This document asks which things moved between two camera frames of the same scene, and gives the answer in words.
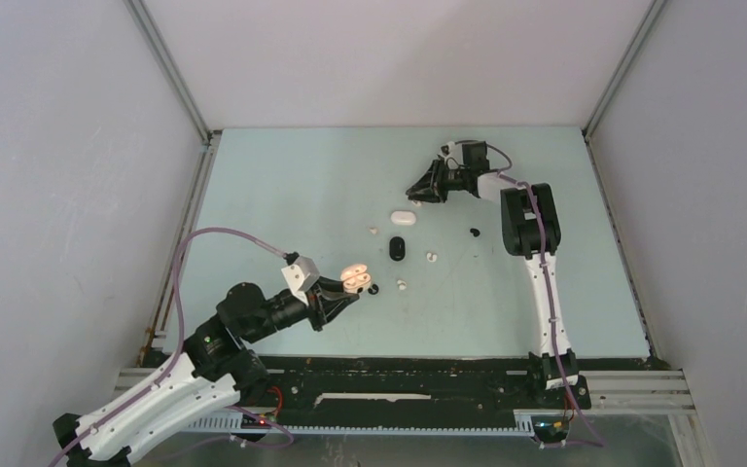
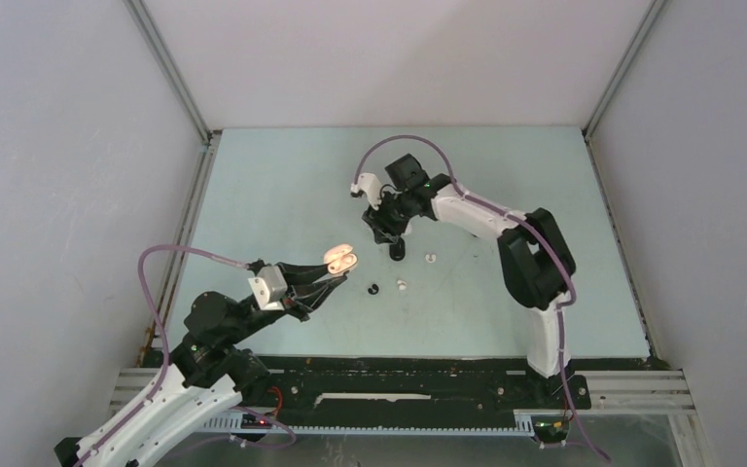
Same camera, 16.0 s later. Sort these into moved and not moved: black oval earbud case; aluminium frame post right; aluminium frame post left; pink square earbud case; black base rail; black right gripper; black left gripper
Moved: pink square earbud case; black left gripper; black right gripper
Not moved: aluminium frame post right; aluminium frame post left; black oval earbud case; black base rail
